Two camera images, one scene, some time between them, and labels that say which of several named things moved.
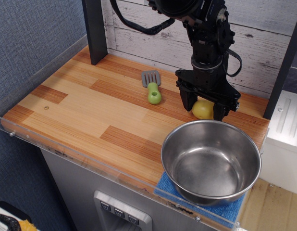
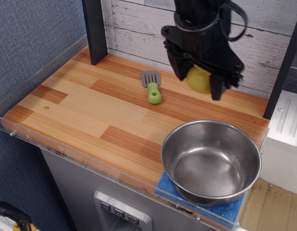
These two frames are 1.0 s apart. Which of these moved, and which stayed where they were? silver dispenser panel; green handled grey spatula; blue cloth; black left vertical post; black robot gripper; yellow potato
Moved: yellow potato; black robot gripper
Stayed: green handled grey spatula; blue cloth; black left vertical post; silver dispenser panel
